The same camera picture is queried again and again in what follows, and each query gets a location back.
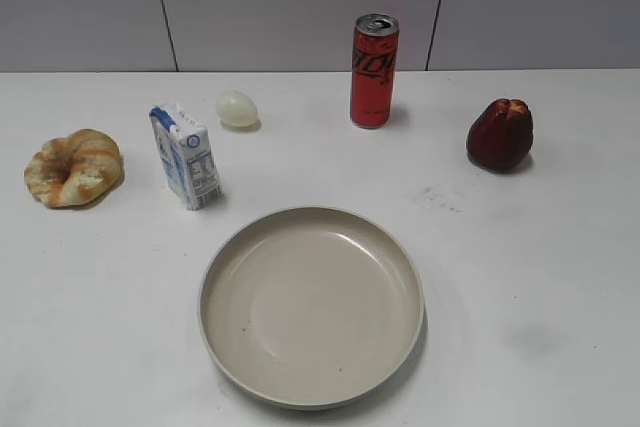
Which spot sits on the pale white egg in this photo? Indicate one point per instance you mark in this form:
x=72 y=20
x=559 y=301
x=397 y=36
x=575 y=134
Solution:
x=236 y=109

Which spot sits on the dark red wax apple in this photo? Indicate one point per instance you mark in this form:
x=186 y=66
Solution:
x=502 y=136

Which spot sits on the beige round plate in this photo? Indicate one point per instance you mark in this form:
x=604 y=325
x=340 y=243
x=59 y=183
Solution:
x=311 y=307

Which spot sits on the blue white milk carton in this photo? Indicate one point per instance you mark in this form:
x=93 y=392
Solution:
x=186 y=156

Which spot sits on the red soda can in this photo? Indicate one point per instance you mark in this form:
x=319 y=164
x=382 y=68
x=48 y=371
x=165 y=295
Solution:
x=374 y=51

